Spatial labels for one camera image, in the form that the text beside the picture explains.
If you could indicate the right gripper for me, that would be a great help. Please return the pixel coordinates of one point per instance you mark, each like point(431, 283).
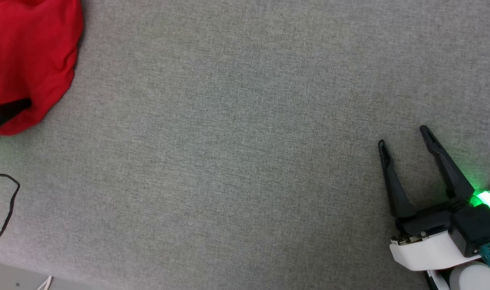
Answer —
point(430, 249)

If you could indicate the red shirt with white sleeves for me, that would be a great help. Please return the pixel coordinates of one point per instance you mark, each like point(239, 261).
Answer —
point(27, 48)

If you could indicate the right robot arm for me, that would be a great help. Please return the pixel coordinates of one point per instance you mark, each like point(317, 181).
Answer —
point(474, 278)

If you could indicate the grey fabric sofa cushion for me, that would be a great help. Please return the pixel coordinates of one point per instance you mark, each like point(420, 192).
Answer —
point(228, 141)

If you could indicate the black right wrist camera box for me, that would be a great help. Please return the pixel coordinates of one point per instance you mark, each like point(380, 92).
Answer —
point(478, 229)

